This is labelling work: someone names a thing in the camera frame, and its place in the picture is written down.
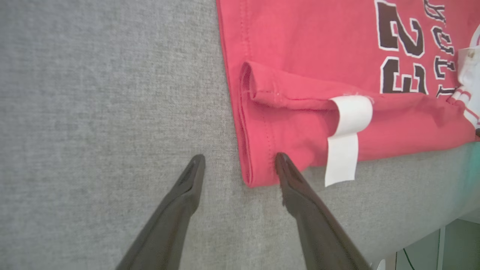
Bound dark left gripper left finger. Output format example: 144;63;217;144
114;154;206;270

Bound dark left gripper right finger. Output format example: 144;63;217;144
275;152;372;270

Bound red jersey shirt white stripes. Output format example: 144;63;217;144
216;0;480;188

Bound grey sofa seat cushion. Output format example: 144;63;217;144
0;0;480;270

